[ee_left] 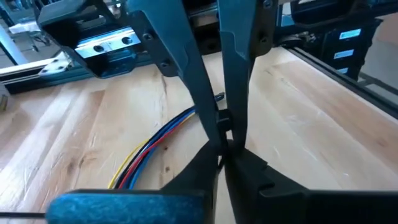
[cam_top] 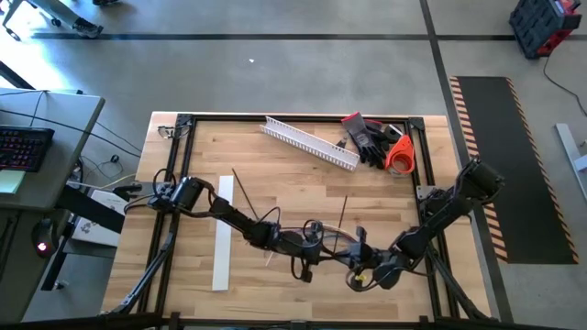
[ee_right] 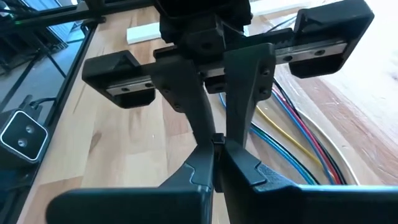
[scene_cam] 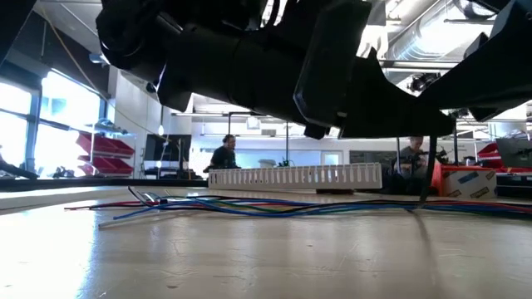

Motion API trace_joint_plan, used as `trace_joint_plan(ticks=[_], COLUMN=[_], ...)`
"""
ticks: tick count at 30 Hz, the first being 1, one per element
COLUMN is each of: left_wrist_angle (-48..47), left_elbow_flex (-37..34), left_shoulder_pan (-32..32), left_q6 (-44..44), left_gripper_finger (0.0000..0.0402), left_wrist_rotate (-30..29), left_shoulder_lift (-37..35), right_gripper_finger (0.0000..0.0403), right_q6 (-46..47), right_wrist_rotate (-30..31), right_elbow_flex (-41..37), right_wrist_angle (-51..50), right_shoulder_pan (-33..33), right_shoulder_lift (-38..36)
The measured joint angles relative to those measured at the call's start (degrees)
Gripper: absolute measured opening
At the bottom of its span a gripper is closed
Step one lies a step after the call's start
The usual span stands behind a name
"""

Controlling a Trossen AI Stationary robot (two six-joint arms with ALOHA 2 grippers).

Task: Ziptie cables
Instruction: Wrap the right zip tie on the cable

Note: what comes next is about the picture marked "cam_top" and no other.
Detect orange tape dispenser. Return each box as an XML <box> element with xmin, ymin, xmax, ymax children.
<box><xmin>383</xmin><ymin>134</ymin><xmax>416</xmax><ymax>178</ymax></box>

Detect black red tool case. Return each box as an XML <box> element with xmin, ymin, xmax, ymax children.
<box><xmin>507</xmin><ymin>0</ymin><xmax>583</xmax><ymax>61</ymax></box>

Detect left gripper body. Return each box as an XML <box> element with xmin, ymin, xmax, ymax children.
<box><xmin>293</xmin><ymin>226</ymin><xmax>325</xmax><ymax>281</ymax></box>

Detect black desk cable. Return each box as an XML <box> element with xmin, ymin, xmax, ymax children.
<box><xmin>0</xmin><ymin>89</ymin><xmax>144</xmax><ymax>160</ymax></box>

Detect black hazard-striped floor mat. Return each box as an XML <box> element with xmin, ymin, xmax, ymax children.
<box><xmin>448</xmin><ymin>75</ymin><xmax>581</xmax><ymax>266</ymax></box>

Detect black floor cable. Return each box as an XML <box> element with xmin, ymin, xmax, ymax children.
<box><xmin>542</xmin><ymin>54</ymin><xmax>587</xmax><ymax>118</ymax></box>

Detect green sticky note pad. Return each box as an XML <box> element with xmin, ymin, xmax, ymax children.
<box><xmin>0</xmin><ymin>169</ymin><xmax>28</xmax><ymax>195</ymax></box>

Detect person's shoe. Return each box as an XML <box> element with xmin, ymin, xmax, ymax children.
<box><xmin>72</xmin><ymin>16</ymin><xmax>105</xmax><ymax>39</ymax></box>

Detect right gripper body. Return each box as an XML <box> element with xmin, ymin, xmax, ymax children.
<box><xmin>361</xmin><ymin>242</ymin><xmax>400</xmax><ymax>290</ymax></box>

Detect black zip tie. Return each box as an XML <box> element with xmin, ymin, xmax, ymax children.
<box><xmin>332</xmin><ymin>195</ymin><xmax>349</xmax><ymax>256</ymax></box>
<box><xmin>230</xmin><ymin>167</ymin><xmax>261</xmax><ymax>222</ymax></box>

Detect black tape roll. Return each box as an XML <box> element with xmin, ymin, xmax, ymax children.
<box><xmin>382</xmin><ymin>124</ymin><xmax>405</xmax><ymax>144</ymax></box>

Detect black work glove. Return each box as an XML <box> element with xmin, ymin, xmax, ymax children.
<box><xmin>340</xmin><ymin>112</ymin><xmax>384</xmax><ymax>165</ymax></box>
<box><xmin>364</xmin><ymin>118</ymin><xmax>392</xmax><ymax>170</ymax></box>

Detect black computer mouse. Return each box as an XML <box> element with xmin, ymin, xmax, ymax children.
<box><xmin>30</xmin><ymin>217</ymin><xmax>60</xmax><ymax>259</ymax></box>

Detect grey metal base plate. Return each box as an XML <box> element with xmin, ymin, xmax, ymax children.
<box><xmin>415</xmin><ymin>183</ymin><xmax>437</xmax><ymax>201</ymax></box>

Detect purple cable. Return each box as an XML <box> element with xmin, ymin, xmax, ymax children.
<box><xmin>316</xmin><ymin>223</ymin><xmax>363</xmax><ymax>247</ymax></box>

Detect white cardboard box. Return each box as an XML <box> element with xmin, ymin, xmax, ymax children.
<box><xmin>71</xmin><ymin>188</ymin><xmax>130</xmax><ymax>248</ymax></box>

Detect white duct cover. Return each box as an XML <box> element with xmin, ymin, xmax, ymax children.
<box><xmin>211</xmin><ymin>174</ymin><xmax>236</xmax><ymax>292</ymax></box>

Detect white slotted cable duct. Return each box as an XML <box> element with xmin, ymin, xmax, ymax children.
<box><xmin>259</xmin><ymin>115</ymin><xmax>361</xmax><ymax>173</ymax></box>

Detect black keyboard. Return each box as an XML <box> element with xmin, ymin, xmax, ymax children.
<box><xmin>0</xmin><ymin>126</ymin><xmax>56</xmax><ymax>174</ymax></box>

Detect grey desk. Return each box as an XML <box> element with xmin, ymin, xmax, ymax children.
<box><xmin>0</xmin><ymin>88</ymin><xmax>107</xmax><ymax>323</ymax></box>

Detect grey metal beam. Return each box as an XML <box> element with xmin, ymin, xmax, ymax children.
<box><xmin>554</xmin><ymin>122</ymin><xmax>587</xmax><ymax>204</ymax></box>

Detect grey rolling stand base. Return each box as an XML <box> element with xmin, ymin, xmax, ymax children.
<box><xmin>0</xmin><ymin>0</ymin><xmax>82</xmax><ymax>42</ymax></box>

